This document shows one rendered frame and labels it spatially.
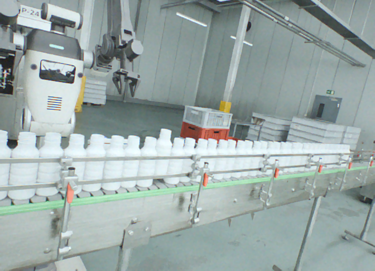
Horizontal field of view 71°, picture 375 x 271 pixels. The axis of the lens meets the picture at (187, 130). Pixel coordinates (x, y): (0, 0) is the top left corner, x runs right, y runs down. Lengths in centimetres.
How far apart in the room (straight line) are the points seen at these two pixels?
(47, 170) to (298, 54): 1242
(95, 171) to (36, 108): 60
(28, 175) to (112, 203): 24
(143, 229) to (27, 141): 46
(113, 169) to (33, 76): 65
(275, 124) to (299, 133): 83
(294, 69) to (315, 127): 563
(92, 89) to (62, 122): 909
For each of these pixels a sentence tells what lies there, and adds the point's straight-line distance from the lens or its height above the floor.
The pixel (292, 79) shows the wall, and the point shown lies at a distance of 1269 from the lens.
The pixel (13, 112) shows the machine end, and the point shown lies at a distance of 455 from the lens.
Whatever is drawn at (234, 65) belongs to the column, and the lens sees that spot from 1129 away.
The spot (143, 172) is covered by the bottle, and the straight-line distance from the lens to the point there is 89.
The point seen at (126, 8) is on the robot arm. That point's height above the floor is 164.
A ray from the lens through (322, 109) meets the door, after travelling 1182.
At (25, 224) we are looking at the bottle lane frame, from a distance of 80.
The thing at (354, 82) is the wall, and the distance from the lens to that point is 1164.
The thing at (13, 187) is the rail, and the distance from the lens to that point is 76.
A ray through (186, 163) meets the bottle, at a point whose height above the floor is 108.
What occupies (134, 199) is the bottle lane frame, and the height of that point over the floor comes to 98.
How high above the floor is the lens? 135
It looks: 9 degrees down
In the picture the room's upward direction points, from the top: 11 degrees clockwise
